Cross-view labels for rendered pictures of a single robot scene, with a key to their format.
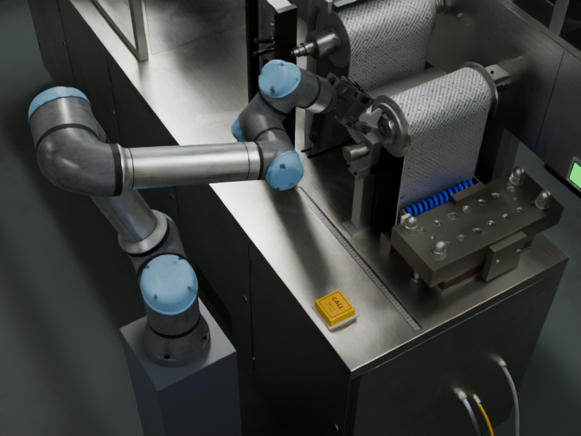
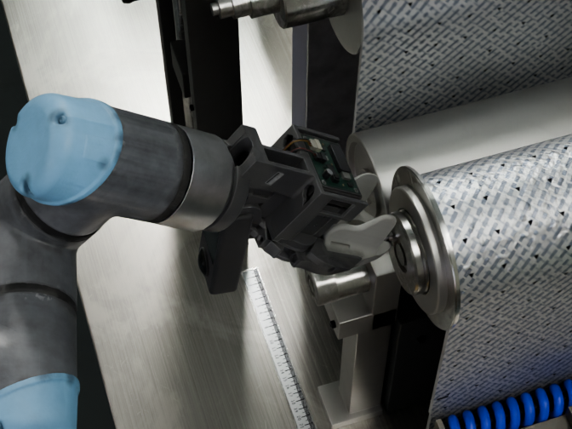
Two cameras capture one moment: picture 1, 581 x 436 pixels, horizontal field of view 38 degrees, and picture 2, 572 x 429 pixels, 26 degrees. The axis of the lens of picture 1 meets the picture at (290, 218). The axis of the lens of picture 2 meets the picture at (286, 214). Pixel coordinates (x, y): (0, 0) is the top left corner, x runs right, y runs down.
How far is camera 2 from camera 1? 99 cm
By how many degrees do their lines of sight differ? 12
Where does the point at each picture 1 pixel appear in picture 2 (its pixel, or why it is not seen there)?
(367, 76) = (414, 82)
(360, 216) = (351, 393)
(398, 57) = (500, 45)
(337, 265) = not seen: outside the picture
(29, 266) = not seen: outside the picture
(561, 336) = not seen: outside the picture
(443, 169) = (560, 346)
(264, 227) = (145, 363)
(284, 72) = (61, 145)
